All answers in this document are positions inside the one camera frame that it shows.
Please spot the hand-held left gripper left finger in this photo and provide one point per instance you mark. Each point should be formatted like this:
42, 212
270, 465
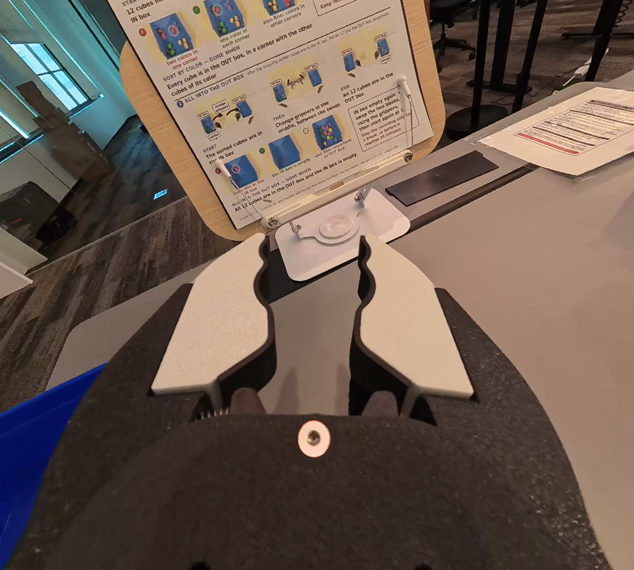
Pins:
213, 327

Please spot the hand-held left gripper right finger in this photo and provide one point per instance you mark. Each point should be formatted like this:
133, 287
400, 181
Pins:
411, 327

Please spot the blue plastic bin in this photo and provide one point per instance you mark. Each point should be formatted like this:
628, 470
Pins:
29, 456

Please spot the white stand base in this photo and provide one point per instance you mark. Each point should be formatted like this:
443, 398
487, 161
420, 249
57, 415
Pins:
337, 248

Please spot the black desk inlay plate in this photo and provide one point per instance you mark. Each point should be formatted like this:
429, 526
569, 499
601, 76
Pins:
441, 178

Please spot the black pole with round disc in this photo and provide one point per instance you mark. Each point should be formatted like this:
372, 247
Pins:
475, 121

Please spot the paper in plastic sleeve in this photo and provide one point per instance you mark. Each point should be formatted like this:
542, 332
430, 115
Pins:
569, 134

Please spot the cardboard box stack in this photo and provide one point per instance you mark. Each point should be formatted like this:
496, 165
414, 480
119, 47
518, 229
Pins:
49, 124

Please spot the printed instruction sheet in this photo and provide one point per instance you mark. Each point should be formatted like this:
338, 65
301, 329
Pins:
272, 59

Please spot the small grid window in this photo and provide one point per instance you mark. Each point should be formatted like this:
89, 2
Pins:
47, 74

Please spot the white power strip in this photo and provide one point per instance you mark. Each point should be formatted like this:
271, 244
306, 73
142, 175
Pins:
582, 69

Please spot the black office chair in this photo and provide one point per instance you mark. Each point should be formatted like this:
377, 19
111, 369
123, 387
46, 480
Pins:
453, 20

